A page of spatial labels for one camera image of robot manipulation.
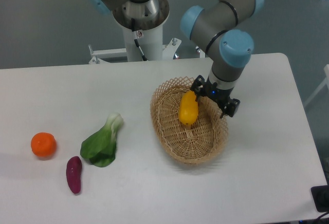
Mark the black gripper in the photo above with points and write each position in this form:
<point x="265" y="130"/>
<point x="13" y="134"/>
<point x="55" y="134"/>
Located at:
<point x="221" y="97"/>

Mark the purple sweet potato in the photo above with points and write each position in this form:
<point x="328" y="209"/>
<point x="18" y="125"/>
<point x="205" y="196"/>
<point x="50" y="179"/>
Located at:
<point x="73" y="174"/>

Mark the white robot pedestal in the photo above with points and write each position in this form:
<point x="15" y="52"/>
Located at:
<point x="142" y="28"/>

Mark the woven wicker basket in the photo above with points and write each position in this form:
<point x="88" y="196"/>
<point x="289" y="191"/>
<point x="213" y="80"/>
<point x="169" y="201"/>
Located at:
<point x="189" y="144"/>

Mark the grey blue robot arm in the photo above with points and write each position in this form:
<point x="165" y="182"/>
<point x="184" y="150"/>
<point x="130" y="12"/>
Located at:
<point x="212" y="30"/>

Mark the orange tangerine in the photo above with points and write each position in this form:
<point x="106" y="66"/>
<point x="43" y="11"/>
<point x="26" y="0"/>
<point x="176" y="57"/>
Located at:
<point x="43" y="144"/>

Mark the black device at table edge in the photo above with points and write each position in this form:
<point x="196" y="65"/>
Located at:
<point x="320" y="197"/>

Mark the green bok choy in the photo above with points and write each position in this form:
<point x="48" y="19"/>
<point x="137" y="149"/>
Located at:
<point x="100" y="147"/>

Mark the white metal frame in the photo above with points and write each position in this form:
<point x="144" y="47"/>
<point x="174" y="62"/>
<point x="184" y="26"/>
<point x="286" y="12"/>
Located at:
<point x="317" y="90"/>

